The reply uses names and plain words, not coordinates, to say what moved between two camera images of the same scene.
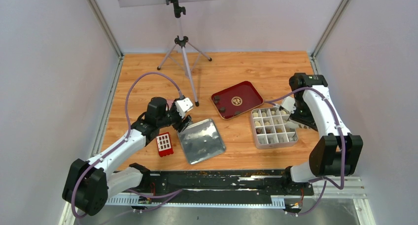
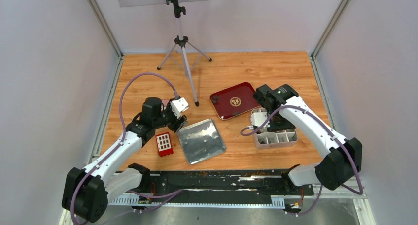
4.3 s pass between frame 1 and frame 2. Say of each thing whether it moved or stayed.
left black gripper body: stayed
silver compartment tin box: stayed
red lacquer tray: stayed
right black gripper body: moved
